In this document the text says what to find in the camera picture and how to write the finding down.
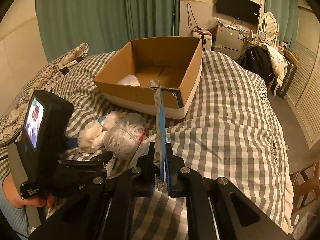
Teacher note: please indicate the grey checked bed duvet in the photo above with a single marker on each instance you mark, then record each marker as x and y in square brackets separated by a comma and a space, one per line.
[230, 129]

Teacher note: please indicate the floral patterned pillow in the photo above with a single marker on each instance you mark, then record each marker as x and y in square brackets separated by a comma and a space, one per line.
[46, 79]

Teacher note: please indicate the large green curtain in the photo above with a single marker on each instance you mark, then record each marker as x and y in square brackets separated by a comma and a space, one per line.
[105, 25]

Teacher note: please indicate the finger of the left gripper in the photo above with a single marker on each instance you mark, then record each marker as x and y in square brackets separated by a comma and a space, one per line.
[70, 143]
[100, 159]

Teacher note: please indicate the clear jar of floss picks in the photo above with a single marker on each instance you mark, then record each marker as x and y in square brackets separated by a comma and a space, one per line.
[124, 138]

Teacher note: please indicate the white tube with purple band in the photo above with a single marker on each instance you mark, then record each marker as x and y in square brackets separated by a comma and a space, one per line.
[129, 80]

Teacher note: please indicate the open cardboard box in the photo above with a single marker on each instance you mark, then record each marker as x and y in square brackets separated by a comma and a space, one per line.
[176, 61]

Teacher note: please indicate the white hard suitcase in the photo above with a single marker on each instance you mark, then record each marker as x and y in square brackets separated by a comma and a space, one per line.
[206, 38]

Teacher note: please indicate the black wall television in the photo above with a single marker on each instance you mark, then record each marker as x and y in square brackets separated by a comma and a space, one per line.
[244, 10]

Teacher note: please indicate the person's hand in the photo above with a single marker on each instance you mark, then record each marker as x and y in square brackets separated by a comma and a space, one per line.
[16, 201]

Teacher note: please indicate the small green curtain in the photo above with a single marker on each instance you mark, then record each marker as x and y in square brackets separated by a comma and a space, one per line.
[286, 14]

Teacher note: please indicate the white louvered wardrobe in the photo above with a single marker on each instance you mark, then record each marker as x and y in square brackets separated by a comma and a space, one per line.
[303, 93]

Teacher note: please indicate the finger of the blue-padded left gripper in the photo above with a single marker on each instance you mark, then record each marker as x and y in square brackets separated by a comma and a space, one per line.
[104, 211]

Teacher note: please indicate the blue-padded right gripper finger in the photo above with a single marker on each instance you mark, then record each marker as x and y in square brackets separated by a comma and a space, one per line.
[216, 208]

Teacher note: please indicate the silver blister pill pack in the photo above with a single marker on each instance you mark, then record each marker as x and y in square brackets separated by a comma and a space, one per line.
[159, 155]

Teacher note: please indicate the dark suitcase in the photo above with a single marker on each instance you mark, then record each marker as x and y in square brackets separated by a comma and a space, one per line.
[287, 80]

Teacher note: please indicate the grey mini fridge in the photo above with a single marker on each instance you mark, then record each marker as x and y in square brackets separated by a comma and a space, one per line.
[228, 41]

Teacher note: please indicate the wooden stool green seat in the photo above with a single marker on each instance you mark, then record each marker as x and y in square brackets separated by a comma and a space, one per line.
[305, 186]

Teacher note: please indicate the oval vanity mirror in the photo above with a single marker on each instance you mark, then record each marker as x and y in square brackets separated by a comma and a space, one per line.
[268, 27]

